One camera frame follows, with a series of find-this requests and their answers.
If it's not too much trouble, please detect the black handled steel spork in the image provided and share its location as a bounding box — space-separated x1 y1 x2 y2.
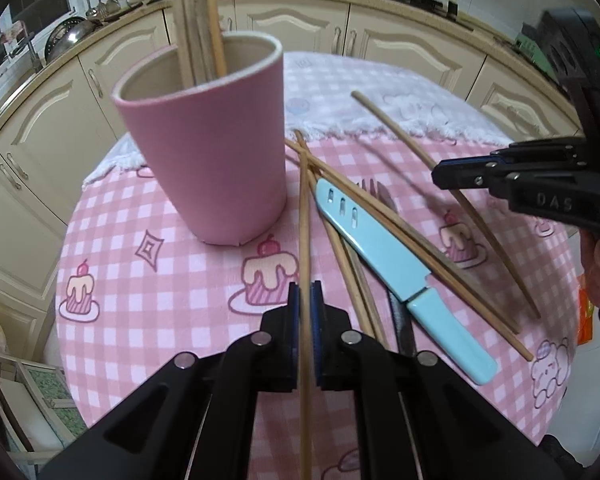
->
357 179 418 358

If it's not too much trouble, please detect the pile of wooden chopsticks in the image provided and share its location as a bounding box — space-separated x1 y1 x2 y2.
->
170 0 536 361

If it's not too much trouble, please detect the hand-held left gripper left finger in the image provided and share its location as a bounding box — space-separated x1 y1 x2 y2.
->
37 282 301 480

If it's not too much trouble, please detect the pink checkered tablecloth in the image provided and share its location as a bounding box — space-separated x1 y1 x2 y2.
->
55 135 581 480

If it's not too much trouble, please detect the white fringed cloth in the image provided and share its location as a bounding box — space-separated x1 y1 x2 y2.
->
82 51 513 191

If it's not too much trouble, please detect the white shelf stand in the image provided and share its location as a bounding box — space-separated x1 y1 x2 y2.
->
0 345 88 461

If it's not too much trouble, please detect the orange packet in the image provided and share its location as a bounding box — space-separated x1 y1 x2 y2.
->
577 284 600 346

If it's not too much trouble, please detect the dark clothing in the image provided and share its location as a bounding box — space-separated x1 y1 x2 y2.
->
540 432 600 480

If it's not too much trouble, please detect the green electric cooker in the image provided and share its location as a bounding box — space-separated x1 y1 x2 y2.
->
512 20 556 68

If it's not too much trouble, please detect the pink cup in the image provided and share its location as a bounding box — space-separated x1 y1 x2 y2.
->
111 32 287 247

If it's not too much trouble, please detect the single wooden chopstick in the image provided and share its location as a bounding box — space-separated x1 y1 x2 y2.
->
351 90 542 319
298 147 313 480

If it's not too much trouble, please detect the light blue sheathed knife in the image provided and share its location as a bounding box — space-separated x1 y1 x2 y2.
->
314 177 499 385

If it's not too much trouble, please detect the steel wok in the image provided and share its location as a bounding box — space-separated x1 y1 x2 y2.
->
44 0 163 63

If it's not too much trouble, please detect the steel faucet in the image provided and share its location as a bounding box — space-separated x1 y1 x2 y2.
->
10 30 46 73

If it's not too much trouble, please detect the beige kitchen countertop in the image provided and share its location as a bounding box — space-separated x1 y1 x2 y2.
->
0 0 531 151

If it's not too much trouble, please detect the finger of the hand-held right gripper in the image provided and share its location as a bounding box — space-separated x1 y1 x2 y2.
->
431 158 588 192
490 136 588 164

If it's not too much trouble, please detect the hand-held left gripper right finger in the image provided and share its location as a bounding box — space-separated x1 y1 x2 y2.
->
310 280 566 480

